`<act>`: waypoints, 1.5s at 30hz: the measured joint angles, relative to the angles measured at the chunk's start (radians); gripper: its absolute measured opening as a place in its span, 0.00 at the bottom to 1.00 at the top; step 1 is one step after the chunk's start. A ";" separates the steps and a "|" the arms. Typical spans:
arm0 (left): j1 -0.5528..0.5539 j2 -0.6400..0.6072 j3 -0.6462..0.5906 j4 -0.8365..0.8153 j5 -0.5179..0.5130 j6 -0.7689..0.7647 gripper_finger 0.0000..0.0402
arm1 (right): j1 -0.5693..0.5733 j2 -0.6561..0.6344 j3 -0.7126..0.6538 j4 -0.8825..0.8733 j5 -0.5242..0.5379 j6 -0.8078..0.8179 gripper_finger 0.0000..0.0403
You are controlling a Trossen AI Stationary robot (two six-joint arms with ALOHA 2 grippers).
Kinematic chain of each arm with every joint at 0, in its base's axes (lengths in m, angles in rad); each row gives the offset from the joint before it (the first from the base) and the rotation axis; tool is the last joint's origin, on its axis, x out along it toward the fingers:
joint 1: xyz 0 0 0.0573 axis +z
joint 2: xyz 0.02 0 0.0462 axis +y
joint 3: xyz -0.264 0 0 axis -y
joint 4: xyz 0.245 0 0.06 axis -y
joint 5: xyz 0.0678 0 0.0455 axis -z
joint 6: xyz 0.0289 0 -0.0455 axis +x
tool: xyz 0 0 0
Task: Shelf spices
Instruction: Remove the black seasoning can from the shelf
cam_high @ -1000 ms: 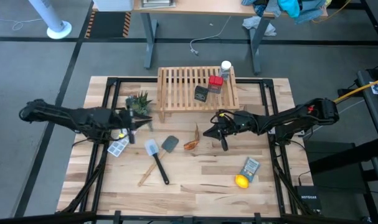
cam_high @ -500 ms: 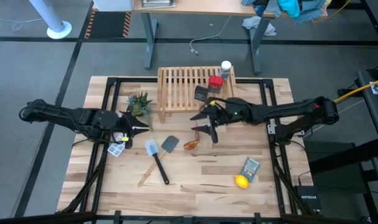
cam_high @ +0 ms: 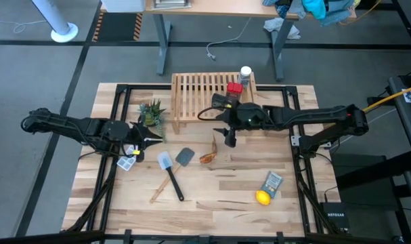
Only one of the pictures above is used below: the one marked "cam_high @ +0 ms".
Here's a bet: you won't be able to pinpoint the clear white compartment box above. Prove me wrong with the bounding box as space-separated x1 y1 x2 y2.
116 145 138 172

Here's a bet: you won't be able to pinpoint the red-lidded smoked paprika tin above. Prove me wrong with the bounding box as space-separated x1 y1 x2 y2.
225 81 244 102

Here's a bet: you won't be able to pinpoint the grey floor cable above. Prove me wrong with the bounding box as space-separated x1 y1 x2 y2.
206 16 253 61

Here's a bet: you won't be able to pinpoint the black side desk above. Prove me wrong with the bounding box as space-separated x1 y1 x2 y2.
387 69 411 218

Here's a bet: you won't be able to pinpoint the black mat hazard stripes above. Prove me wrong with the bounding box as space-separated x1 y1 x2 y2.
91 12 144 43

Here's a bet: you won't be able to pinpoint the orange taco seasoning packet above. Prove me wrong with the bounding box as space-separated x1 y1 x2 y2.
199 134 219 165

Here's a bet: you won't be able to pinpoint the white-lidded bagel seasoning jar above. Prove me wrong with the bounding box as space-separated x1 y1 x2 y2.
238 65 253 87

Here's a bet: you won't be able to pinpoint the black Netgear network switch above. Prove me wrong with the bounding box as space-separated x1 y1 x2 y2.
319 201 350 233

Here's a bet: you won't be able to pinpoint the stack of books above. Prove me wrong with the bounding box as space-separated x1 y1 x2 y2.
153 0 192 10

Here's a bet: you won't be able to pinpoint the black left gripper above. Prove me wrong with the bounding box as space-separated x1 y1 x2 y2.
122 117 166 163

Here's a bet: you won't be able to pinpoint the potted green succulent plant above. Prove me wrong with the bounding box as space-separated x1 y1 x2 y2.
138 98 168 143

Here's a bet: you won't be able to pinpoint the blue-green flat packet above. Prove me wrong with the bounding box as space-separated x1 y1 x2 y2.
260 171 284 200

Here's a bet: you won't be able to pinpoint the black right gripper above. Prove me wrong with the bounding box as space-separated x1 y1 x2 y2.
212 100 272 149

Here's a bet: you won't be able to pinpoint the thick yellow cable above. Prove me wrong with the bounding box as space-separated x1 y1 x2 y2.
362 83 411 115

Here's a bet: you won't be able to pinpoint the white cloth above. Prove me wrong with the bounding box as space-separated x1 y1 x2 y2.
263 17 301 40

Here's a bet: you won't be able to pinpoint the slatted wooden shelf rack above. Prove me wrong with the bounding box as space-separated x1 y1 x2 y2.
170 71 260 136

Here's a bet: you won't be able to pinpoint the black metal table frame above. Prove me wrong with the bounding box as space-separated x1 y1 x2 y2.
61 83 331 238

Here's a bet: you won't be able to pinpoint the yellow lemon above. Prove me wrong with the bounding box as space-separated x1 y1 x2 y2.
255 190 272 206

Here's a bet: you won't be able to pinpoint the thin orange cable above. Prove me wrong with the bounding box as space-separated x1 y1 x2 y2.
339 0 384 26

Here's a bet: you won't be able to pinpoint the light wooden desk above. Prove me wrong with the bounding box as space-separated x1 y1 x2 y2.
100 0 358 82

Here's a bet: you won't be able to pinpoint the pile of blue clothes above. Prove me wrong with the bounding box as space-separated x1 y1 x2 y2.
261 0 362 27

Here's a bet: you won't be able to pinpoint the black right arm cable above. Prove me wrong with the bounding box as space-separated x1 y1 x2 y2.
197 106 223 122

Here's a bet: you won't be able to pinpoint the green black pepper tin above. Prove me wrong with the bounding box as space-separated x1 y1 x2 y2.
211 94 228 110

